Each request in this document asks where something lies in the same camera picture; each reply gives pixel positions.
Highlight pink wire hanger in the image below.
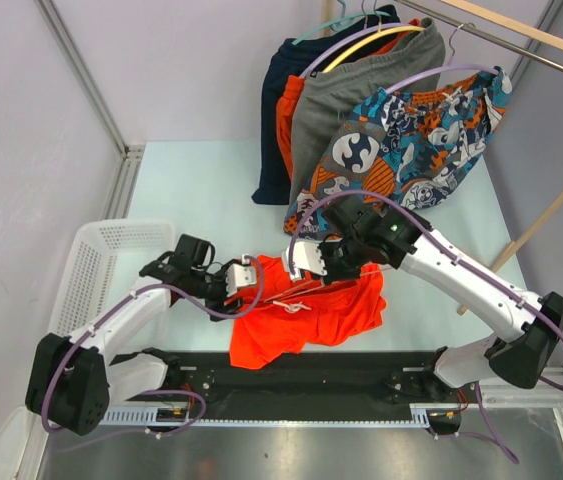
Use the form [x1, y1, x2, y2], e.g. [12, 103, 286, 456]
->
[263, 264, 391, 303]

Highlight bright orange shorts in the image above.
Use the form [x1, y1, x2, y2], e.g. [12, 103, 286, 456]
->
[229, 255, 387, 370]

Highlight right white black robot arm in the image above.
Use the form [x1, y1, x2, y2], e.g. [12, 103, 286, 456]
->
[322, 195, 563, 401]

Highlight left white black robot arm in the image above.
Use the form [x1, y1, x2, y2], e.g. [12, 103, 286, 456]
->
[25, 235, 259, 435]

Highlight patterned blue orange shorts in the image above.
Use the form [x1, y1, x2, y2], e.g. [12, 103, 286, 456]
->
[283, 69, 512, 240]

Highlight grey shorts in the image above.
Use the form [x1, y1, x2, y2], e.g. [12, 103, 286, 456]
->
[289, 17, 446, 202]

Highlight dark orange hanging shorts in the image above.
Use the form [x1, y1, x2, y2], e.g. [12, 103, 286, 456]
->
[275, 31, 407, 178]

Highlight purple hanger rear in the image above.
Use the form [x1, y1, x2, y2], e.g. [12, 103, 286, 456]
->
[298, 20, 405, 78]

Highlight purple hanger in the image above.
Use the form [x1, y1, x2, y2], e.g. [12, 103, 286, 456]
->
[298, 20, 405, 78]
[376, 18, 502, 93]

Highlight navy blue shorts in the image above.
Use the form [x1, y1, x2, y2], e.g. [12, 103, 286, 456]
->
[251, 4, 402, 206]

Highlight purple hanger front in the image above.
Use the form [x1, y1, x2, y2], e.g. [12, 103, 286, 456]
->
[376, 18, 502, 93]

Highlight yellow hanger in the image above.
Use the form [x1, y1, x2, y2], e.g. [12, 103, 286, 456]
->
[323, 24, 424, 73]

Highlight teal hanger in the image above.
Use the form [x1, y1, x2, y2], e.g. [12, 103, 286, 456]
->
[292, 0, 366, 45]

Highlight white plastic laundry basket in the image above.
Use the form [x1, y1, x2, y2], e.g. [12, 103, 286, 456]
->
[48, 219, 177, 336]

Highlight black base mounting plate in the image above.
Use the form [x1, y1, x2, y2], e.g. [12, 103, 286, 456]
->
[103, 349, 497, 435]

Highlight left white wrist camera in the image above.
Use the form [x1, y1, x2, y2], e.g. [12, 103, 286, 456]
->
[224, 255, 258, 297]

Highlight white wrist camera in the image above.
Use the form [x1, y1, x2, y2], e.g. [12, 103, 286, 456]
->
[282, 240, 327, 282]
[224, 255, 258, 297]

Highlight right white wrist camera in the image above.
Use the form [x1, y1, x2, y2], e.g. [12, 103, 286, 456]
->
[282, 240, 327, 282]

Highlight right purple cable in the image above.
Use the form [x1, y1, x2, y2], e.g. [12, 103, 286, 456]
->
[288, 189, 563, 465]

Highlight purple cable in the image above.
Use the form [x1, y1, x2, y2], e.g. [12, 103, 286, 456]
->
[288, 189, 563, 465]
[40, 255, 267, 451]

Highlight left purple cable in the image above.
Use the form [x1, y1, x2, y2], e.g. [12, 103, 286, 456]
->
[40, 255, 267, 451]

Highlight white slotted cable duct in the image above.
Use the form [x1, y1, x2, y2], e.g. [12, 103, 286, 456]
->
[53, 403, 432, 429]

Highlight metal clothes rail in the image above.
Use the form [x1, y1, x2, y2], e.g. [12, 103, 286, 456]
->
[400, 1, 563, 78]

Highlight wooden clothes rack frame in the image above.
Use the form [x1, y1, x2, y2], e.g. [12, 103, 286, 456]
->
[320, 0, 563, 316]

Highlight aluminium frame post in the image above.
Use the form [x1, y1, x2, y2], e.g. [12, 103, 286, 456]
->
[34, 0, 128, 158]

